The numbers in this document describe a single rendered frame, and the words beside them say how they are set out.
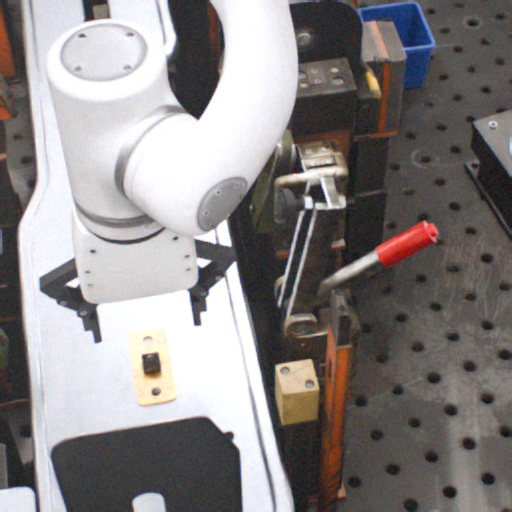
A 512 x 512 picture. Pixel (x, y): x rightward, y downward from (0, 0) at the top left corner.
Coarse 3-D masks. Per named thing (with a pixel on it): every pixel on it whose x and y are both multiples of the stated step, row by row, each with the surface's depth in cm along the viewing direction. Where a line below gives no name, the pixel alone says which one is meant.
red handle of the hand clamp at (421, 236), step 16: (432, 224) 103; (400, 240) 103; (416, 240) 102; (432, 240) 102; (368, 256) 105; (384, 256) 103; (400, 256) 103; (336, 272) 106; (352, 272) 105; (368, 272) 105; (320, 288) 106; (336, 288) 105; (288, 304) 107
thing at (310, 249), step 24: (288, 192) 96; (312, 192) 97; (336, 192) 96; (288, 216) 95; (312, 216) 100; (336, 216) 96; (312, 240) 98; (288, 264) 105; (312, 264) 100; (288, 288) 107; (312, 288) 103; (288, 312) 106; (312, 312) 106
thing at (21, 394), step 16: (0, 240) 122; (0, 256) 121; (0, 272) 123; (0, 288) 125; (16, 288) 130; (0, 304) 127; (16, 304) 128; (0, 320) 129; (16, 320) 133; (16, 336) 133; (16, 352) 135; (0, 368) 137; (16, 368) 138; (0, 384) 139; (16, 384) 140; (0, 400) 142; (16, 400) 142
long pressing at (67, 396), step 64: (64, 0) 146; (128, 0) 146; (64, 192) 125; (64, 256) 120; (64, 320) 115; (128, 320) 115; (192, 320) 114; (64, 384) 110; (128, 384) 110; (192, 384) 110; (256, 384) 109; (256, 448) 105
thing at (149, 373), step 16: (128, 336) 113; (144, 336) 113; (160, 336) 113; (144, 352) 112; (160, 352) 112; (144, 368) 110; (160, 368) 110; (144, 384) 109; (160, 384) 109; (144, 400) 108; (160, 400) 108
